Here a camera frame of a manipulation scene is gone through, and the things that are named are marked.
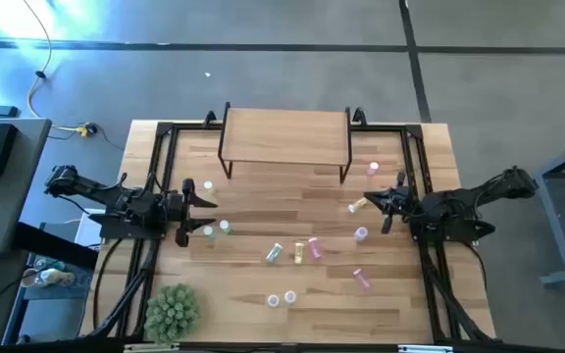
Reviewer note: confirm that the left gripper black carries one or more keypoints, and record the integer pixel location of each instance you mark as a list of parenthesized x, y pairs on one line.
[(177, 211)]

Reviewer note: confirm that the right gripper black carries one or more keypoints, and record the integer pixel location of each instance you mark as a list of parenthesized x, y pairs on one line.
[(400, 203)]

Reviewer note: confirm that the yellow pill bottle white cap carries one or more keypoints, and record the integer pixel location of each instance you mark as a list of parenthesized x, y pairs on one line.
[(208, 186), (357, 205), (299, 253)]

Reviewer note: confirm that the pink pill bottle white cap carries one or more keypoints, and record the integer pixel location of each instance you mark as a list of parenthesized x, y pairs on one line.
[(373, 168), (361, 278), (315, 248)]

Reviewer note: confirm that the purple pill bottle white cap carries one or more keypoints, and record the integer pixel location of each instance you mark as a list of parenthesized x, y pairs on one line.
[(361, 234)]

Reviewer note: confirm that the clear jar with mixed pills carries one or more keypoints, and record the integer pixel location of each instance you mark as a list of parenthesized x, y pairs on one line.
[(290, 296)]

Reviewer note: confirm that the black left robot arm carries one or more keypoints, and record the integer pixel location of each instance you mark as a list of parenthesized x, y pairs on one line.
[(135, 208)]

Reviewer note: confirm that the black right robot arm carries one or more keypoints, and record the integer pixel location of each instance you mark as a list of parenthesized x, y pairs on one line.
[(449, 213)]

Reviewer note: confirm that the wooden shelf black metal legs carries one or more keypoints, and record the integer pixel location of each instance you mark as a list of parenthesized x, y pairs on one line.
[(285, 137)]

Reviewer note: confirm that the green artificial succulent plant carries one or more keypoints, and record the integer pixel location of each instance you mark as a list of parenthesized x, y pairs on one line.
[(172, 314)]

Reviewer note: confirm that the white sheet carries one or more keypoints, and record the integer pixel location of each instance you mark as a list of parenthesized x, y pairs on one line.
[(84, 230)]

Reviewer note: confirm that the yellow black power plug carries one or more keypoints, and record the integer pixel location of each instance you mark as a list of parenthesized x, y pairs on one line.
[(84, 130)]

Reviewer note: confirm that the black desk support bar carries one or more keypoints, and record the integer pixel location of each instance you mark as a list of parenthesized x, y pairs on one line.
[(57, 245)]

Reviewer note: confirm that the white plastic bottle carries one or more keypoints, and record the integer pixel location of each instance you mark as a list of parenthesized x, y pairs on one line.
[(57, 277)]

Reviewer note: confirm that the blue grey metal cart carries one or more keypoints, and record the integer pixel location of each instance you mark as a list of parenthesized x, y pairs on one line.
[(554, 220)]

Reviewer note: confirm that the blue utility cart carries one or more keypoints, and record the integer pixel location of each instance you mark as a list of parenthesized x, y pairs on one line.
[(52, 314)]

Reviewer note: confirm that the black aluminium rig frame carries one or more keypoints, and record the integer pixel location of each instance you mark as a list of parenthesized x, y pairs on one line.
[(194, 128)]

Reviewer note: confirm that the silver metal bracket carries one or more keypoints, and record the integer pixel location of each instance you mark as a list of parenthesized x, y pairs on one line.
[(152, 347), (425, 348)]

